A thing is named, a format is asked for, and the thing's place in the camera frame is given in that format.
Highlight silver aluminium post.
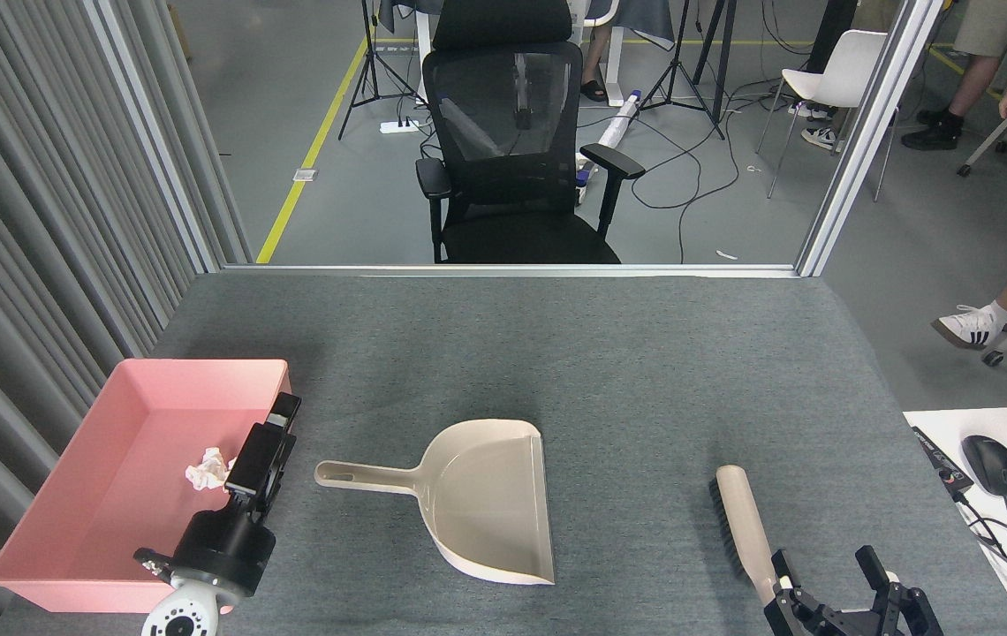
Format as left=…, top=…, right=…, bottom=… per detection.
left=84, top=0, right=227, bottom=271
left=797, top=0, right=946, bottom=276

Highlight black tripod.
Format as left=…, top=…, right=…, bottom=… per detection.
left=640, top=0, right=738, bottom=140
left=337, top=0, right=425, bottom=142

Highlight black computer mouse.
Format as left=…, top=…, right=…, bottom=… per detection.
left=961, top=435, right=1007, bottom=497

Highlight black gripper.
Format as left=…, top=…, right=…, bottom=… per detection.
left=764, top=545, right=944, bottom=636
left=171, top=393, right=303, bottom=598

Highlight grey pleated curtain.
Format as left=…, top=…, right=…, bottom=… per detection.
left=0, top=0, right=253, bottom=636

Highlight white paper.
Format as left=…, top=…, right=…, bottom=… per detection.
left=185, top=447, right=231, bottom=491

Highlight black mesh office chair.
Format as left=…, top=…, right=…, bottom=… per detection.
left=415, top=0, right=646, bottom=265

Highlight beige plastic dustpan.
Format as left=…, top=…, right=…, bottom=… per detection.
left=314, top=419, right=556, bottom=587

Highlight black floor cable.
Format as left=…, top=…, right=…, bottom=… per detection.
left=632, top=84, right=822, bottom=264

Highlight black box red button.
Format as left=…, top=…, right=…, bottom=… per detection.
left=910, top=426, right=974, bottom=496

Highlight white plastic chair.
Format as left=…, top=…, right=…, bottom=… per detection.
left=755, top=29, right=897, bottom=200

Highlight white roll blue end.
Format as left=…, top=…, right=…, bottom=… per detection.
left=599, top=88, right=643, bottom=151

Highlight pink plastic bin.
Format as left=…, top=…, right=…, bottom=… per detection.
left=0, top=358, right=297, bottom=616

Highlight beige brush black bristles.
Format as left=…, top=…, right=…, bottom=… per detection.
left=708, top=465, right=783, bottom=610

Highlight silver table edge rail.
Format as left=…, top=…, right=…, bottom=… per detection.
left=221, top=263, right=801, bottom=279

